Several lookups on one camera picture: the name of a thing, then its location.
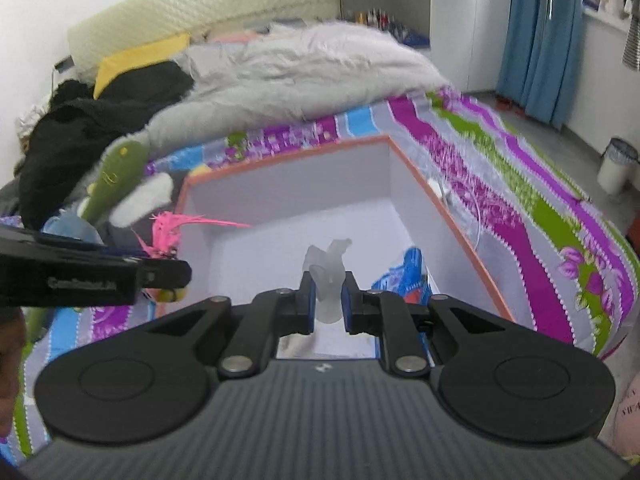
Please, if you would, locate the white cable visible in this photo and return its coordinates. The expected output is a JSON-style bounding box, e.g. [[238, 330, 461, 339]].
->
[[427, 175, 488, 251]]

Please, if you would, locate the white trash bin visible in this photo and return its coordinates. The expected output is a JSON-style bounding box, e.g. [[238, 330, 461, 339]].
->
[[596, 137, 640, 196]]

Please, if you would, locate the blue snack packet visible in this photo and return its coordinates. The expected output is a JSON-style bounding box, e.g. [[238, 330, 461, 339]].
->
[[370, 246, 433, 356]]

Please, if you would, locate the green plush hammer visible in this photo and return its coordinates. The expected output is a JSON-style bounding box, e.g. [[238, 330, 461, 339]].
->
[[80, 139, 148, 223]]

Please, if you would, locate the grey duvet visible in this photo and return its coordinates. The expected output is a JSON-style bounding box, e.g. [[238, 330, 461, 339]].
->
[[145, 22, 451, 148]]

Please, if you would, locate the grey striped hanging jacket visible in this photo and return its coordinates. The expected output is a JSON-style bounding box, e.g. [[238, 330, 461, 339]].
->
[[621, 10, 640, 68]]

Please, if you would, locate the white crumpled cloth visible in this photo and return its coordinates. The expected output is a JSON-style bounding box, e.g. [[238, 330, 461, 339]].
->
[[15, 102, 51, 141]]

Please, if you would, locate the cream quilted headboard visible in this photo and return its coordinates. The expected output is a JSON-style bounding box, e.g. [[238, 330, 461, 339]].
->
[[67, 0, 341, 68]]

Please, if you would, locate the row of small bottles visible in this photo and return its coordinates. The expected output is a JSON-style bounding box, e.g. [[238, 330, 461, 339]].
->
[[350, 7, 416, 33]]

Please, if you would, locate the pink printed cloth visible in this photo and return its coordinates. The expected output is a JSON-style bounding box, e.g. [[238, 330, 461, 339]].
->
[[607, 375, 640, 466]]

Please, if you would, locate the orange cardboard box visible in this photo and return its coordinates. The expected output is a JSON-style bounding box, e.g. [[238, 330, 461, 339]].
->
[[155, 135, 516, 361]]

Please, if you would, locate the translucent white toy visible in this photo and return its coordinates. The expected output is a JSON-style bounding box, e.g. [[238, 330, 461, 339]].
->
[[302, 237, 353, 326]]

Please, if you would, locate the black clothing pile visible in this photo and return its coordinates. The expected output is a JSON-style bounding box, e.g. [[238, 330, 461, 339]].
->
[[15, 60, 196, 231]]

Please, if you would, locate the yellow pillow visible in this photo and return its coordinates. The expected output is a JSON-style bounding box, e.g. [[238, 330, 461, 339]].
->
[[93, 32, 192, 100]]

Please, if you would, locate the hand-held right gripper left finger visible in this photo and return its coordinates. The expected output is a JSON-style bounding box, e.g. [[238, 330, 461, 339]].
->
[[132, 270, 317, 381]]

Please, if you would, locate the pink feather toy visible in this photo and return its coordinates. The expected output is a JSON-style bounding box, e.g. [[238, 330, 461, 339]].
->
[[131, 211, 251, 261]]

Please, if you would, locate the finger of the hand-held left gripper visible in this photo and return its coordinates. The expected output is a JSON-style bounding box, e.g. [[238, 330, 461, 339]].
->
[[132, 257, 193, 293]]

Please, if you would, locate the blue curtain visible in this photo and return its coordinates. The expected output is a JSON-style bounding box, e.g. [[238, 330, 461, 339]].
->
[[495, 0, 586, 128]]

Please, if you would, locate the grey wardrobe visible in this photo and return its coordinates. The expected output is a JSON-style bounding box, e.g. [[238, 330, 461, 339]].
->
[[337, 0, 516, 96]]

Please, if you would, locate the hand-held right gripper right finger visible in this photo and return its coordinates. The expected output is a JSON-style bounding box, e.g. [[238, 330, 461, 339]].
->
[[340, 271, 506, 378]]

